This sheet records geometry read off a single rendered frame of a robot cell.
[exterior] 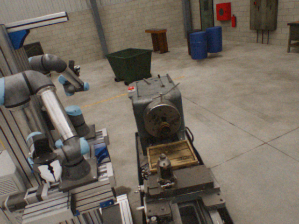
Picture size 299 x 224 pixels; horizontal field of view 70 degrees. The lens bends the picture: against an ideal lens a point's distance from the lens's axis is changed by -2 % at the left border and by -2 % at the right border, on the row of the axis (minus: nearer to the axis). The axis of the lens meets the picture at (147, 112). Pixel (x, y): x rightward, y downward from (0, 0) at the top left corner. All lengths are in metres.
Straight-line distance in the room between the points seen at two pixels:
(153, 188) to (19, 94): 0.91
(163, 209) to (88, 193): 0.46
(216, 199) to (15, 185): 1.22
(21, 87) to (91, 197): 0.76
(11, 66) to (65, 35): 10.17
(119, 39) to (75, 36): 2.17
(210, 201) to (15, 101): 1.15
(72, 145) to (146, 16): 11.53
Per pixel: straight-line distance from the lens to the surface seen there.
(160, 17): 12.63
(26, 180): 1.65
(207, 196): 1.44
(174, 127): 1.90
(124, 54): 7.48
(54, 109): 1.06
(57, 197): 1.45
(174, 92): 1.97
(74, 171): 1.33
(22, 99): 1.14
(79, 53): 11.56
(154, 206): 1.41
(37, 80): 1.12
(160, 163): 1.32
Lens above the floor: 1.97
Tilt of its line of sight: 26 degrees down
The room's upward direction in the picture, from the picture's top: 11 degrees counter-clockwise
